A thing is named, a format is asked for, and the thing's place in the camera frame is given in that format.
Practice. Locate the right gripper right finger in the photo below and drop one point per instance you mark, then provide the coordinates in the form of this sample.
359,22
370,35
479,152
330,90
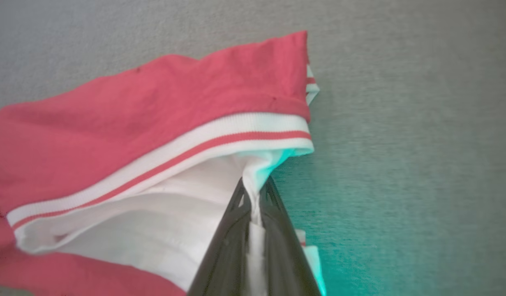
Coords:
283,255

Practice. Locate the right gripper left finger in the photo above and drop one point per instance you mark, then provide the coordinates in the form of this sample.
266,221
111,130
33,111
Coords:
226,255

